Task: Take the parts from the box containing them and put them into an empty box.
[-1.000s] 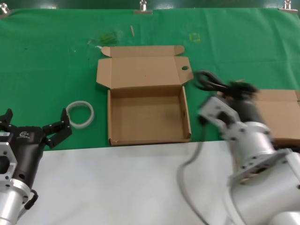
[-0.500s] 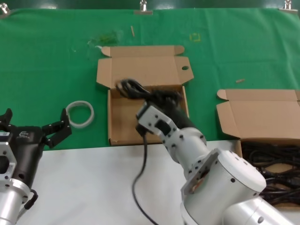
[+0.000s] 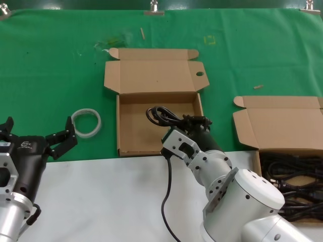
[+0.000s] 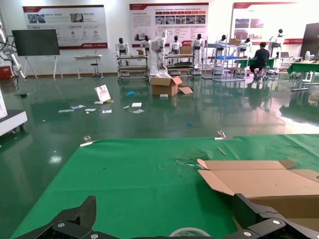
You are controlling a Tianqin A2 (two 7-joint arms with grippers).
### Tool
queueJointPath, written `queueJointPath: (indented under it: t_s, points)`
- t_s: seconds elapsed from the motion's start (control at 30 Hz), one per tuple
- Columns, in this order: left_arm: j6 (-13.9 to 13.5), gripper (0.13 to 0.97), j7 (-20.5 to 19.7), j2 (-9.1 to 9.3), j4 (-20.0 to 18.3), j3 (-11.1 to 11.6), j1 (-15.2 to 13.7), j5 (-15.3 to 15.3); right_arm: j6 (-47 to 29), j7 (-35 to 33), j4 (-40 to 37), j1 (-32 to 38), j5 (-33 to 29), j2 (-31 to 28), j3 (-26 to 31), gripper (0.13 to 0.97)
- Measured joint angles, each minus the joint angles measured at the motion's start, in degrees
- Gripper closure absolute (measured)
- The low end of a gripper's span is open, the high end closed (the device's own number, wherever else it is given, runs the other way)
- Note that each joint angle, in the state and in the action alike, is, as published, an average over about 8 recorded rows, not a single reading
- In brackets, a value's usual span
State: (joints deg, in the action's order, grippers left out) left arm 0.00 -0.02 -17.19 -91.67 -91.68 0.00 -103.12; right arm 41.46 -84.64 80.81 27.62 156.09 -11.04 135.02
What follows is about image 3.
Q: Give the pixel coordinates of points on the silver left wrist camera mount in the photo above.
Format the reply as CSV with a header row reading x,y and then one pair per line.
x,y
6,174

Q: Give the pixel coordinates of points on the translucent white tape roll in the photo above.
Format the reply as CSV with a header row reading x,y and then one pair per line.
x,y
87,134

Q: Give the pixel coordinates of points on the green table cloth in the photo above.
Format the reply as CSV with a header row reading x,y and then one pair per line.
x,y
50,63

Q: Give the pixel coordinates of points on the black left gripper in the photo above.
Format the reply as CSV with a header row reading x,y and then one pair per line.
x,y
30,156

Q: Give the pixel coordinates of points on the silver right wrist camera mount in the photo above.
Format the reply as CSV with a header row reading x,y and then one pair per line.
x,y
181,146

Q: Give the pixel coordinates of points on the small wood chip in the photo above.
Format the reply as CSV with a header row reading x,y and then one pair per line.
x,y
258,87

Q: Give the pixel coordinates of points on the open brown cardboard box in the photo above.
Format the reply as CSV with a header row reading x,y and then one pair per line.
x,y
151,73

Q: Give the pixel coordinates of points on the silver binder clip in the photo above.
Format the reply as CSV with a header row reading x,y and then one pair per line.
x,y
309,8
3,11
154,12

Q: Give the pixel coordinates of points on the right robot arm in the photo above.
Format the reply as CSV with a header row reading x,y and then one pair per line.
x,y
252,196

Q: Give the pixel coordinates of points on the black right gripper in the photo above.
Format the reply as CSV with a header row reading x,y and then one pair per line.
x,y
209,141

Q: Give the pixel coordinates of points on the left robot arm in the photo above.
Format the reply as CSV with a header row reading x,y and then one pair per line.
x,y
12,219

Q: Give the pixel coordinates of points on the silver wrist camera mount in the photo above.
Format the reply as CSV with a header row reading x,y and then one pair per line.
x,y
181,146
6,174

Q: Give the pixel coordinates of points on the thin wooden stick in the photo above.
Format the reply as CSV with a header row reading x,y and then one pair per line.
x,y
142,33

